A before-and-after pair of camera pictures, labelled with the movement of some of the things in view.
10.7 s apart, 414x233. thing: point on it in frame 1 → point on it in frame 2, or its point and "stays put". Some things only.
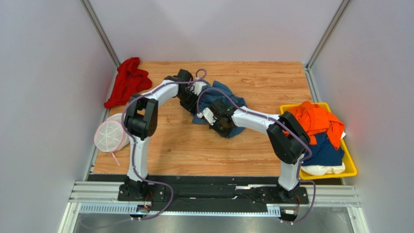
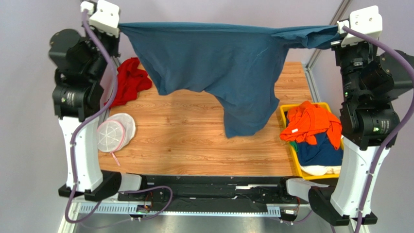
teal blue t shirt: (212, 92) → (239, 62)
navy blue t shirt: (324, 153) stays put
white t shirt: (323, 170) stays put
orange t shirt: (316, 119) stays put
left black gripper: (193, 106) → (112, 40)
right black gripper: (221, 125) → (340, 41)
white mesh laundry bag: (110, 136) stays put
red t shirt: (131, 79) stays put
